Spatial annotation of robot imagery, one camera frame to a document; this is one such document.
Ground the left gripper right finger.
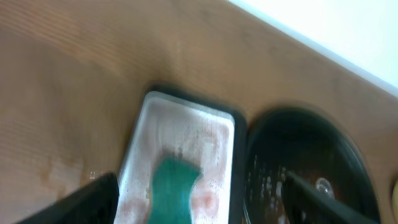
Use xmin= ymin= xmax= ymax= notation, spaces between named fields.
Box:
xmin=282 ymin=172 xmax=377 ymax=224

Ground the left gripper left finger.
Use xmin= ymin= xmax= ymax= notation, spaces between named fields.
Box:
xmin=17 ymin=172 xmax=119 ymax=224

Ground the green yellow sponge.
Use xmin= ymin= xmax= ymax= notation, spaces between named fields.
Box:
xmin=147 ymin=157 xmax=201 ymax=224

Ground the yellow plate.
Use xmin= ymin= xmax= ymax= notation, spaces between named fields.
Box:
xmin=392 ymin=181 xmax=398 ymax=220

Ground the black round tray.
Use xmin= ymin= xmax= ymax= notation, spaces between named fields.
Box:
xmin=243 ymin=107 xmax=381 ymax=223

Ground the black rectangular soapy tray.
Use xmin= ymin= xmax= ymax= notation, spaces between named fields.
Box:
xmin=115 ymin=85 xmax=246 ymax=223

